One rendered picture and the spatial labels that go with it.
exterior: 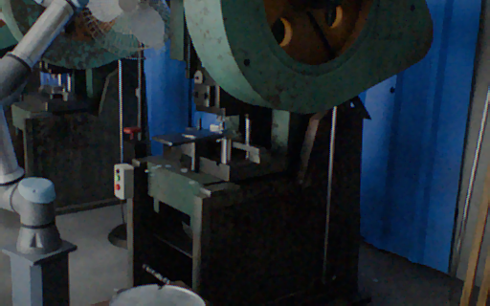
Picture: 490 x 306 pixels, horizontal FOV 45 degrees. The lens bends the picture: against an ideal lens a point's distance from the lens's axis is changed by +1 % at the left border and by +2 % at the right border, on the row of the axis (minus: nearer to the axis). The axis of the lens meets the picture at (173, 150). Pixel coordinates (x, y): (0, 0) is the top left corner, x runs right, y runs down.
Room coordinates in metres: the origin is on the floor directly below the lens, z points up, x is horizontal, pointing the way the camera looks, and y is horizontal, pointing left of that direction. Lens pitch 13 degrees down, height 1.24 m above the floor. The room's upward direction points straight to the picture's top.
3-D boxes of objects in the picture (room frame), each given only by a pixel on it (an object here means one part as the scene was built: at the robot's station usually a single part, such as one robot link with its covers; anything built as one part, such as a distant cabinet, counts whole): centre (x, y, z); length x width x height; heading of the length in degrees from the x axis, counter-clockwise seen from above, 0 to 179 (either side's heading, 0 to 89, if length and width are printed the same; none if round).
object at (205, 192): (2.13, -0.46, 0.45); 0.92 x 0.12 x 0.90; 124
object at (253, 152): (2.13, -0.29, 0.76); 0.17 x 0.06 x 0.10; 34
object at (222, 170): (2.27, -0.20, 0.68); 0.45 x 0.30 x 0.06; 34
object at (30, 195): (1.87, 0.47, 0.62); 0.13 x 0.12 x 0.14; 52
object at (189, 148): (2.17, -0.05, 0.72); 0.25 x 0.14 x 0.14; 124
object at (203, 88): (2.25, -0.16, 1.04); 0.17 x 0.15 x 0.30; 124
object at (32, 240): (1.86, 0.46, 0.50); 0.15 x 0.15 x 0.10
